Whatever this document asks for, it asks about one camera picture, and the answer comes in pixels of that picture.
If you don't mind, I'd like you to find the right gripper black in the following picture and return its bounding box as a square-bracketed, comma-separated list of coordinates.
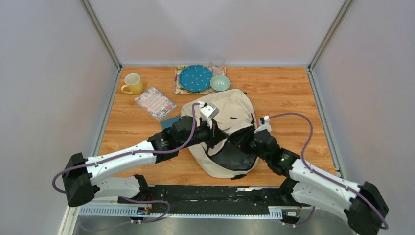
[228, 126, 269, 164]

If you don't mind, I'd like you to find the beige canvas backpack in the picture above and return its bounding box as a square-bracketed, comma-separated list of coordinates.
[189, 89, 258, 178]

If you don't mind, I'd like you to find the blue leather wallet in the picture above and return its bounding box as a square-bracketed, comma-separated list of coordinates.
[160, 115, 181, 130]

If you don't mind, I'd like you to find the floral cover book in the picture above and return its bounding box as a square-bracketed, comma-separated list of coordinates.
[135, 87, 178, 122]

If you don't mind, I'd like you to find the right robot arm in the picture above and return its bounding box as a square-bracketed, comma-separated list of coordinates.
[236, 130, 389, 235]

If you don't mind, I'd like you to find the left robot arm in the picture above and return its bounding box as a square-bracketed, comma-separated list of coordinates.
[62, 116, 228, 207]

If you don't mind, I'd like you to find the light teal bowl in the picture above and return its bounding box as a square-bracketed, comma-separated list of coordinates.
[210, 74, 231, 92]

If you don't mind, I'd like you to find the floral tray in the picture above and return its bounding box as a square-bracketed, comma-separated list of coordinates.
[173, 64, 215, 94]

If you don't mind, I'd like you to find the blue polka dot plate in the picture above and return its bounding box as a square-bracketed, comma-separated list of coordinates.
[179, 65, 213, 93]

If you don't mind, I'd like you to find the clear drinking glass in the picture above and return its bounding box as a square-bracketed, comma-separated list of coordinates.
[210, 55, 225, 76]

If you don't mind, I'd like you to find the yellow mug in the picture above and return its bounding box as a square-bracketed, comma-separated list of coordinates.
[121, 73, 144, 95]

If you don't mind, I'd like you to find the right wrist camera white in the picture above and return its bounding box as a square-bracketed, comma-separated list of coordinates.
[254, 116, 272, 133]

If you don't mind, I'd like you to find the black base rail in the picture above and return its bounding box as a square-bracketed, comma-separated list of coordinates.
[136, 185, 308, 215]

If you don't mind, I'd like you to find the aluminium frame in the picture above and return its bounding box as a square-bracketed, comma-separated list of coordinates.
[58, 0, 373, 235]

